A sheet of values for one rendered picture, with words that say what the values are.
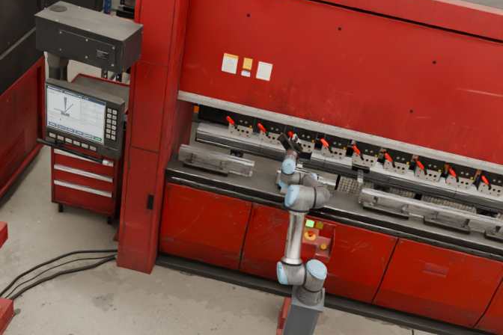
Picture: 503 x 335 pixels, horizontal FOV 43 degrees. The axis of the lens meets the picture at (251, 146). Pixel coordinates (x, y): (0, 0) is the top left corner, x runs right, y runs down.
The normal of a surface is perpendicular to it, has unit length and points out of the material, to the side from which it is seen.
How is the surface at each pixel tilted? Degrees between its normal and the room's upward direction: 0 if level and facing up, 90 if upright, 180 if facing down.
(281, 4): 90
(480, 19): 90
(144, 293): 0
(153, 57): 90
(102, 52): 90
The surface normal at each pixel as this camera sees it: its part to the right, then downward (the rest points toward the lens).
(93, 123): -0.29, 0.48
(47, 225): 0.17, -0.83
